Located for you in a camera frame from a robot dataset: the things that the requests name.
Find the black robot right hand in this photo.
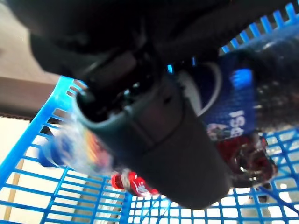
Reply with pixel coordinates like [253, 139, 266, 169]
[7, 0, 292, 210]

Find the blue plastic shopping basket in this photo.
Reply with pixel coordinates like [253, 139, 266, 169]
[0, 0, 299, 224]

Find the cola bottle red label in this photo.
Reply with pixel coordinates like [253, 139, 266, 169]
[111, 134, 278, 197]

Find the small Pepsi bottle blue cap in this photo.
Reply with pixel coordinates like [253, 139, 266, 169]
[38, 35, 299, 175]

